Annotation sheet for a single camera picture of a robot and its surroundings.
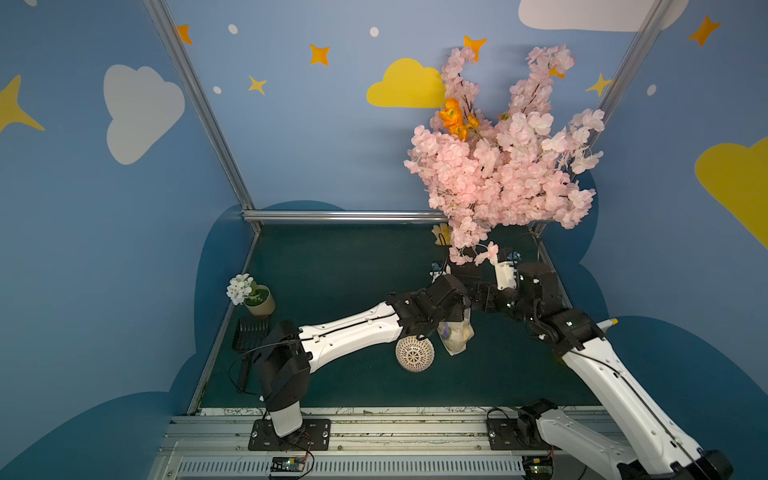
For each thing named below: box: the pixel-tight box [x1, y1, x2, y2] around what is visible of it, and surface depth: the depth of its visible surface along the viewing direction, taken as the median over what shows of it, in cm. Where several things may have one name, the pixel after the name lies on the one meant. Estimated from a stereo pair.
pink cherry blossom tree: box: [404, 45, 605, 265], surface depth 69 cm
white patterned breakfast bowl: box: [395, 335, 435, 373], surface depth 88 cm
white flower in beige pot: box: [226, 273, 276, 317], surface depth 90 cm
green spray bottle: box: [596, 318, 619, 333], surface depth 76 cm
